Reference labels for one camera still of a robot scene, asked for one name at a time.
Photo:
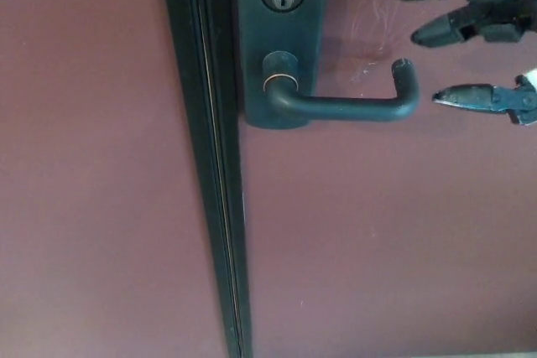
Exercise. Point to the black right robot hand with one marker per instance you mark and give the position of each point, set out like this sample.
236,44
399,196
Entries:
474,22

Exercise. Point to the black door edge strip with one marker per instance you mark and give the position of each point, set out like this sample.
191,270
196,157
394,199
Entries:
197,123
228,144

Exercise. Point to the plain maroon door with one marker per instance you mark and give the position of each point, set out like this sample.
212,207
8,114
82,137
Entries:
84,165

